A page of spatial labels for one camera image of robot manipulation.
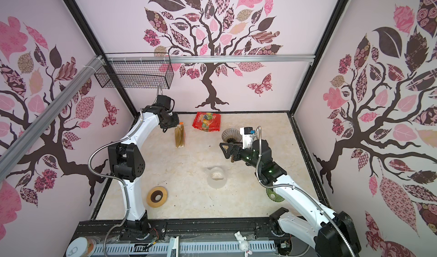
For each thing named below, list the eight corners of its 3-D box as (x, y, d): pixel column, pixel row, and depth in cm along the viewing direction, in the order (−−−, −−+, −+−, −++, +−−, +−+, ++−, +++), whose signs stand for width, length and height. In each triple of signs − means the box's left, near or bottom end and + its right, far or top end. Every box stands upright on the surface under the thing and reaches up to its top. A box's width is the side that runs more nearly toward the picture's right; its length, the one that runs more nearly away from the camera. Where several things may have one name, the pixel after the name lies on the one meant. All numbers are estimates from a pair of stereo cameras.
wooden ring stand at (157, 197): (146, 207, 82) (144, 206, 79) (152, 188, 88) (150, 186, 86) (165, 207, 82) (163, 206, 79) (169, 188, 88) (167, 186, 86)
